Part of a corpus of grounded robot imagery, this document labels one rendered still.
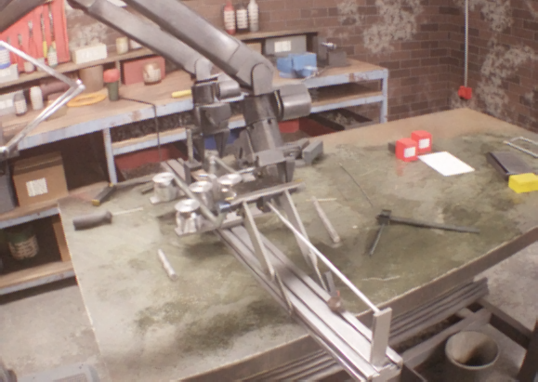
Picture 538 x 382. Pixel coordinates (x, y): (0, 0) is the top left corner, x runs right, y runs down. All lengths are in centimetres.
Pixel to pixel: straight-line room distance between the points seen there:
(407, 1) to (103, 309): 359
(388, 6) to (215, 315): 338
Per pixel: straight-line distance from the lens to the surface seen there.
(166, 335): 82
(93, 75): 291
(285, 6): 348
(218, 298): 89
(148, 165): 291
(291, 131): 328
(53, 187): 247
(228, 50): 91
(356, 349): 73
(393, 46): 406
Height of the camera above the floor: 140
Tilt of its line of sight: 24 degrees down
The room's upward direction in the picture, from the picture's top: 2 degrees counter-clockwise
